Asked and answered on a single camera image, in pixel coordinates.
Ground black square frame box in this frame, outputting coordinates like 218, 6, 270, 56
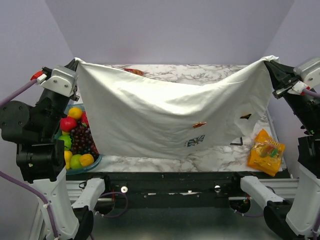
230, 137, 244, 146

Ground yellow black square pin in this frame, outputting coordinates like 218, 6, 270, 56
240, 113, 252, 120

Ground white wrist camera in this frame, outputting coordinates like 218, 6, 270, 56
288, 57, 320, 99
40, 66, 78, 97

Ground green toy watermelon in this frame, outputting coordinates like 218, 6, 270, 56
58, 135, 73, 151

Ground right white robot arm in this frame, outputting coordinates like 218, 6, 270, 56
230, 57, 320, 240

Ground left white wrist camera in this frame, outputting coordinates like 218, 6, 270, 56
40, 66, 78, 97

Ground yellow candy bag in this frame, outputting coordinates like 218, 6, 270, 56
247, 129, 286, 177

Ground red toy apple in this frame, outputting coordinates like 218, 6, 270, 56
59, 116, 77, 132

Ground white garment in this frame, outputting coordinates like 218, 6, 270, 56
76, 55, 278, 159

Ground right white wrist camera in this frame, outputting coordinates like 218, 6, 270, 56
288, 57, 320, 99

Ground green toy lime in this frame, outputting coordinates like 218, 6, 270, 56
69, 154, 83, 170

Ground orange toy fruit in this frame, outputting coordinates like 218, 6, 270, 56
79, 153, 95, 167

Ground purple toy grapes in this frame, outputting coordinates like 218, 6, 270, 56
69, 120, 100, 160

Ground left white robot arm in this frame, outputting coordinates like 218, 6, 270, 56
0, 59, 111, 240

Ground teal plastic fruit bowl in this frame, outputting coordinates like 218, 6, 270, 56
54, 104, 102, 175

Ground aluminium rail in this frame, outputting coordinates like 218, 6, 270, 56
66, 178, 299, 203

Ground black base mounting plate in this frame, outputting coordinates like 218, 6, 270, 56
66, 171, 290, 209

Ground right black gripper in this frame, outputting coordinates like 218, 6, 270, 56
265, 56, 320, 132

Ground pink toy dragon fruit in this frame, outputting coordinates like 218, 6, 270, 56
80, 111, 89, 127

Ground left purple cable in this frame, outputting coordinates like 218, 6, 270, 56
0, 71, 130, 240

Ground red snack bag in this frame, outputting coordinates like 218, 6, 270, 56
123, 68, 145, 76

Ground yellow toy pear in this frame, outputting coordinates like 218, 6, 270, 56
64, 150, 73, 170

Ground yellow toy lemon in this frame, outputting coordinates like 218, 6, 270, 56
67, 107, 83, 121

